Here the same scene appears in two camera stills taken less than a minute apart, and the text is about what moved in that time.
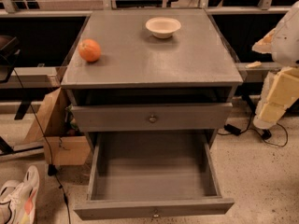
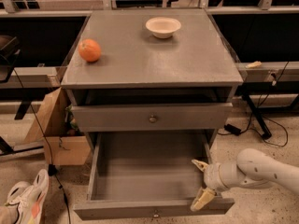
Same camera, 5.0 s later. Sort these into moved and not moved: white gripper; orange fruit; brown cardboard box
Moved: white gripper
Not moved: brown cardboard box; orange fruit
